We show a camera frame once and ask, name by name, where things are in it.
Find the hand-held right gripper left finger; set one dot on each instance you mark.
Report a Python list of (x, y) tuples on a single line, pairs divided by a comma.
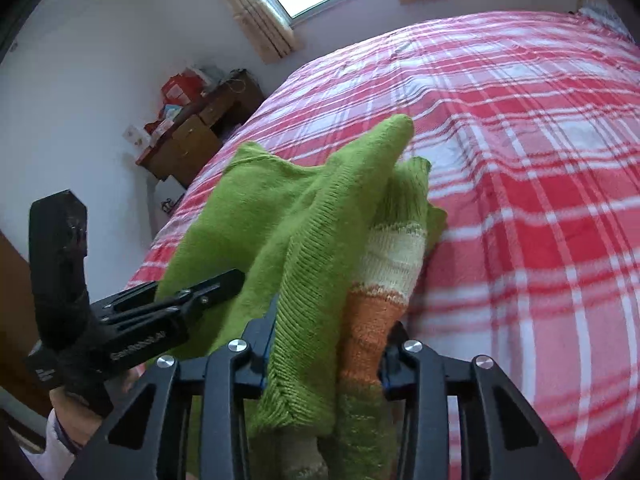
[(267, 355)]

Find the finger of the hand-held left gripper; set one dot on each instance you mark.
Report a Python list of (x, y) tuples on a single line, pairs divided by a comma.
[(200, 294), (132, 296)]

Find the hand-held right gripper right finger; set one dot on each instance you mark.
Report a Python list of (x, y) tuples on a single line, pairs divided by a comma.
[(387, 380)]

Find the green striped knit sweater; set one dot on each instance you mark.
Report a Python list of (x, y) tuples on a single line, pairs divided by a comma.
[(320, 240)]

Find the person's left forearm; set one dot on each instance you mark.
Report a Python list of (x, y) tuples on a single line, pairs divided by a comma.
[(47, 450)]

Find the person's left hand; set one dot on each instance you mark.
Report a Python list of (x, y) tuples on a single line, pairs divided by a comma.
[(80, 420)]

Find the brown wooden door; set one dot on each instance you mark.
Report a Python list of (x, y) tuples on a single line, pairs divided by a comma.
[(17, 320)]

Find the white box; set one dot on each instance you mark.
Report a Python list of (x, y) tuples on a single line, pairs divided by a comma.
[(170, 200)]

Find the brown wooden desk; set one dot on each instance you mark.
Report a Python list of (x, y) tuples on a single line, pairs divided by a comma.
[(195, 140)]

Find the red bag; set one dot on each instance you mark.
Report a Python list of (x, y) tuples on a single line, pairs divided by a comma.
[(182, 87)]

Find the red plaid bed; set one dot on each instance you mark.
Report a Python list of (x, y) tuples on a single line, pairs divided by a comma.
[(525, 185)]

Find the patterned pillow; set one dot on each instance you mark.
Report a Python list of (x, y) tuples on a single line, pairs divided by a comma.
[(602, 15)]

